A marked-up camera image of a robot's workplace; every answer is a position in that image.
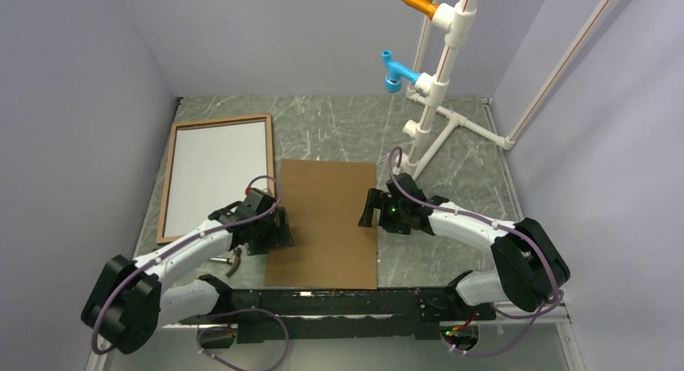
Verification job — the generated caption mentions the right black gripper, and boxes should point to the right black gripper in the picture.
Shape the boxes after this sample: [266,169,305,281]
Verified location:
[359,188,411,235]

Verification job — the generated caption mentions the brown cardboard backing board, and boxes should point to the brown cardboard backing board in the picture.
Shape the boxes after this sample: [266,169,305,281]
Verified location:
[265,160,378,290]

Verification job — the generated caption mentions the glossy photo white borders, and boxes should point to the glossy photo white borders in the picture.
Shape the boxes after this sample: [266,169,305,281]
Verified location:
[162,120,269,238]

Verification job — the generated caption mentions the brown wooden picture frame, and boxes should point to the brown wooden picture frame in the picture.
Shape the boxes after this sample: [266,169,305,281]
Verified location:
[155,113,276,246]

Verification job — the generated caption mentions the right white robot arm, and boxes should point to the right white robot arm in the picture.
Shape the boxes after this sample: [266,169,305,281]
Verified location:
[358,173,571,319]

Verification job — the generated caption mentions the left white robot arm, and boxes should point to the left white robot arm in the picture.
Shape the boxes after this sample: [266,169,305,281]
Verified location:
[81,188,293,355]

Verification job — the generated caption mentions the small claw hammer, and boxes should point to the small claw hammer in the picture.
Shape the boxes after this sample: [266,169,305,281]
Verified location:
[210,247,243,278]

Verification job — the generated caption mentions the blue pipe fitting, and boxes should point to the blue pipe fitting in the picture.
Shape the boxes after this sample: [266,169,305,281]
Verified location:
[382,50,420,94]

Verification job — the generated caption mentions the white pvc pipe stand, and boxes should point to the white pvc pipe stand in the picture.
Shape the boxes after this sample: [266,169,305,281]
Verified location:
[392,0,620,177]

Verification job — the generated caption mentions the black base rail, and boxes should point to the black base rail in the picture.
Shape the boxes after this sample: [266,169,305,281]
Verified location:
[183,285,495,344]

